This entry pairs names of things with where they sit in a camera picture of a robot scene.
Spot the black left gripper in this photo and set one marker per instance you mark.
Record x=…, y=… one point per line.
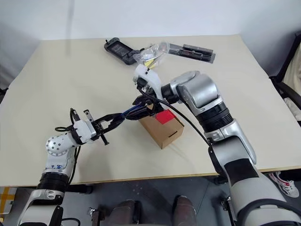
x=97, y=131

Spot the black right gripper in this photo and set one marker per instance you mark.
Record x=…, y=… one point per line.
x=144, y=86

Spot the red adhesive tape strip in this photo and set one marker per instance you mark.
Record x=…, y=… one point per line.
x=165, y=116

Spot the brown cardboard box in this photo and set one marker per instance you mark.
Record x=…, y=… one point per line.
x=164, y=134

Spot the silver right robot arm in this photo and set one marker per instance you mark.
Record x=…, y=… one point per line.
x=204, y=89

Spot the white box with yellow tape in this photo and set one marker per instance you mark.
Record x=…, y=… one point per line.
x=6, y=200

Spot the yellow paper card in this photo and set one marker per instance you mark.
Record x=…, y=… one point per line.
x=149, y=64

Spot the clear plastic bag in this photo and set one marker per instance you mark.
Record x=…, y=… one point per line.
x=155, y=53

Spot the black handheld game controller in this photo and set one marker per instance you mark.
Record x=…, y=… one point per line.
x=118, y=50

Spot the black plastic packaging tray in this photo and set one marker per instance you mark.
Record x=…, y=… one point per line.
x=192, y=53

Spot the dark brown rounded shape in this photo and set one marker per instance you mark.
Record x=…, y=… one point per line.
x=125, y=213
x=184, y=210

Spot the black stand leg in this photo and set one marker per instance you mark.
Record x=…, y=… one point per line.
x=3, y=92

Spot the black chair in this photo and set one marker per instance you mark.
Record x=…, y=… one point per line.
x=289, y=70

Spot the white red sneaker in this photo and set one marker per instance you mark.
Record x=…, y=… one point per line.
x=283, y=183

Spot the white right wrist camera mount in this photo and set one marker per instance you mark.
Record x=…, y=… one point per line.
x=150, y=75

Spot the black table frame bar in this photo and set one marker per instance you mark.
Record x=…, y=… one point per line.
x=80, y=189

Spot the black table frame foot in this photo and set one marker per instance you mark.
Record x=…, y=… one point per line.
x=219, y=180

